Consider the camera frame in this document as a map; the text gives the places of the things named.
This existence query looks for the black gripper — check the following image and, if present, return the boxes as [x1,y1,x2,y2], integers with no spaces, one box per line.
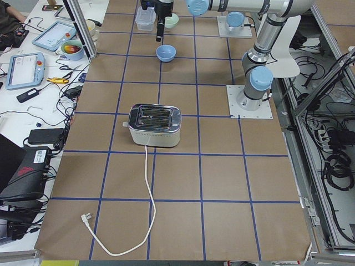
[155,0,174,42]

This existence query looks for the green bowl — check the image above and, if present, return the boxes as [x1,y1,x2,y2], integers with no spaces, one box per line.
[165,13,179,29]

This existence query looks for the cream bowl with lemon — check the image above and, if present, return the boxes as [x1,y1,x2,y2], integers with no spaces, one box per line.
[85,19,99,42]

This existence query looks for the blue bowl with fruit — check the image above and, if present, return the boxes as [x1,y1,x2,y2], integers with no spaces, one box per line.
[55,40,84,61]

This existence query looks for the clear plastic food container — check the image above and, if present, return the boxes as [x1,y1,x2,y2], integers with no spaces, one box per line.
[135,7,156,32]

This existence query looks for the silver white toaster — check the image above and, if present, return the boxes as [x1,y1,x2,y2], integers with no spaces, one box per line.
[123,103,182,147]

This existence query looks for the black scissors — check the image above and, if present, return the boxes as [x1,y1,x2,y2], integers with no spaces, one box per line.
[59,65,82,71]

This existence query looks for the far blue teach pendant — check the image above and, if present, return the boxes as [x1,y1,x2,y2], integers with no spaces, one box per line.
[32,22,77,52]

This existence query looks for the blue teach pendant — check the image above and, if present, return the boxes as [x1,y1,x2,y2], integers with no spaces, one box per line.
[32,22,77,52]
[5,52,45,90]

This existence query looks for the smartphone on desk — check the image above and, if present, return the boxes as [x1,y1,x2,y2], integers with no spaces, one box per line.
[42,4,63,12]

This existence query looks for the gold yellow tool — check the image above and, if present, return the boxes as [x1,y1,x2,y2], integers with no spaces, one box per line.
[47,78,69,84]

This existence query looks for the white chair back panel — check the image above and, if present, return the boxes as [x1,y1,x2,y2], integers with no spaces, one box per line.
[266,16,301,78]

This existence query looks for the near blue teach pendant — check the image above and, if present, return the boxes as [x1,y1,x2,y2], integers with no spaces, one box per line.
[5,52,45,90]

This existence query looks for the small black device on desk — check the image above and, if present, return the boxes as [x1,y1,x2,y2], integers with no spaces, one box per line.
[17,88,39,103]

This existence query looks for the black power adapter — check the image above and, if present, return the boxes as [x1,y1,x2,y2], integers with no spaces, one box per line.
[27,128,64,145]

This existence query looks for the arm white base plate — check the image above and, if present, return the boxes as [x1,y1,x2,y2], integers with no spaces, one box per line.
[217,16,252,38]
[226,85,273,119]

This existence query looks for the aluminium frame post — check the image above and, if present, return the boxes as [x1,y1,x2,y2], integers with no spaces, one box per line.
[63,0,97,60]

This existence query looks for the white toaster power cord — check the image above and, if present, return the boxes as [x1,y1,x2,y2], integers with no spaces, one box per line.
[80,144,156,257]

